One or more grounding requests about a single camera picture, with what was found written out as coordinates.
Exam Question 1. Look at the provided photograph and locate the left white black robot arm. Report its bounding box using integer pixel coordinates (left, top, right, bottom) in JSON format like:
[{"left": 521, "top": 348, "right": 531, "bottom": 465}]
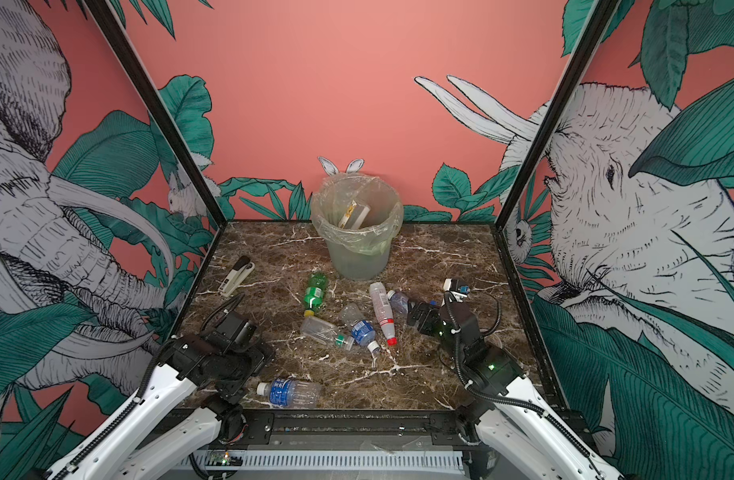
[{"left": 29, "top": 295, "right": 274, "bottom": 479}]

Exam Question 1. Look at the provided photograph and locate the clear plastic bin liner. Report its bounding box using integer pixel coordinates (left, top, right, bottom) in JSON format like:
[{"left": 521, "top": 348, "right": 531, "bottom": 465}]
[{"left": 310, "top": 173, "right": 404, "bottom": 255}]

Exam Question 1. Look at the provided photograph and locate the left black frame post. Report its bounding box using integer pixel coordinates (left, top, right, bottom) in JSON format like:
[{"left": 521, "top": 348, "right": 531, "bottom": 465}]
[{"left": 81, "top": 0, "right": 228, "bottom": 228}]

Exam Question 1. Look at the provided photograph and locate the black frame post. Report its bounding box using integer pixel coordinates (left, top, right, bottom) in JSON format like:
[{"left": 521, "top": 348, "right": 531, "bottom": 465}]
[
  {"left": 495, "top": 0, "right": 619, "bottom": 232},
  {"left": 81, "top": 0, "right": 228, "bottom": 228}
]

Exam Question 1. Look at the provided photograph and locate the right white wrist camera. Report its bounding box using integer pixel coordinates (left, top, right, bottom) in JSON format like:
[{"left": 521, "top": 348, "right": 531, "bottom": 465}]
[{"left": 443, "top": 278, "right": 471, "bottom": 302}]

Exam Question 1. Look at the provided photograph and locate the clear bottle green red label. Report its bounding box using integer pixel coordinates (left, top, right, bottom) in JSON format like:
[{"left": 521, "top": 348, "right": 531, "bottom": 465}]
[{"left": 337, "top": 200, "right": 371, "bottom": 230}]

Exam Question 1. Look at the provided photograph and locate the clear bottle green cap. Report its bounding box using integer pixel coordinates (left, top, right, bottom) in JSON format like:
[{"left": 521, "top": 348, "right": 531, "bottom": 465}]
[{"left": 300, "top": 316, "right": 354, "bottom": 351}]

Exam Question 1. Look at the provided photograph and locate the right black frame post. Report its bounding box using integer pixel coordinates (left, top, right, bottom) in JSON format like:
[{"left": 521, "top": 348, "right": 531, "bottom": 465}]
[{"left": 495, "top": 0, "right": 619, "bottom": 232}]

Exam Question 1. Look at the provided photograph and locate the black front rail frame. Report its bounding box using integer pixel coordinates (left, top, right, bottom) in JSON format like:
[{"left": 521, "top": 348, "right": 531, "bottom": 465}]
[{"left": 156, "top": 409, "right": 584, "bottom": 480}]

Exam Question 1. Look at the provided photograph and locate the clear bottle white cap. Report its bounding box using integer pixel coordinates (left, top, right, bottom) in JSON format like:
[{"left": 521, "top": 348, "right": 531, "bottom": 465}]
[{"left": 387, "top": 290, "right": 410, "bottom": 316}]

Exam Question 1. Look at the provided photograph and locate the grey mesh waste bin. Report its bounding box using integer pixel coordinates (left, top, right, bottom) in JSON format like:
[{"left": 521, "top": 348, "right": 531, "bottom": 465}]
[{"left": 310, "top": 173, "right": 404, "bottom": 280}]

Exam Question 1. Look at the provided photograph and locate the grey stapler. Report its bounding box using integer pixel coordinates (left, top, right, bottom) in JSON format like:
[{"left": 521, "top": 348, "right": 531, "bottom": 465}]
[{"left": 218, "top": 255, "right": 255, "bottom": 298}]

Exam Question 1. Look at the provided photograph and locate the white bottle red label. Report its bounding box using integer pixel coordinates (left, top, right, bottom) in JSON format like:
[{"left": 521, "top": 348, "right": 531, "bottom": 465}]
[{"left": 369, "top": 282, "right": 397, "bottom": 347}]

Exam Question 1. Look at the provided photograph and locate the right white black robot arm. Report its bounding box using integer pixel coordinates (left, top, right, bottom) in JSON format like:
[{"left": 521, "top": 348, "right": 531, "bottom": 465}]
[{"left": 407, "top": 292, "right": 624, "bottom": 479}]

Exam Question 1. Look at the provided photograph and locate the white slotted cable duct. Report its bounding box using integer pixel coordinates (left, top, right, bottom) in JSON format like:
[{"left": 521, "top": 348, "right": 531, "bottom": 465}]
[{"left": 194, "top": 450, "right": 466, "bottom": 474}]

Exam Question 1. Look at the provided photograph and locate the green soda bottle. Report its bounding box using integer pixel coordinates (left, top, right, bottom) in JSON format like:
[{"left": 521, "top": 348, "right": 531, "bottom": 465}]
[{"left": 303, "top": 272, "right": 328, "bottom": 313}]

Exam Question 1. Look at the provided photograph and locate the small blue label bottle front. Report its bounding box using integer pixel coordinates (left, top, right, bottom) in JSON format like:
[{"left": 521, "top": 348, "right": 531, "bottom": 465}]
[{"left": 256, "top": 378, "right": 322, "bottom": 409}]

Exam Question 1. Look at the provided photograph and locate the blue label bottle white cap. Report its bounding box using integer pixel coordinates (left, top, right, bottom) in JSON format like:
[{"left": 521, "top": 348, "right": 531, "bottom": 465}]
[{"left": 338, "top": 303, "right": 380, "bottom": 359}]

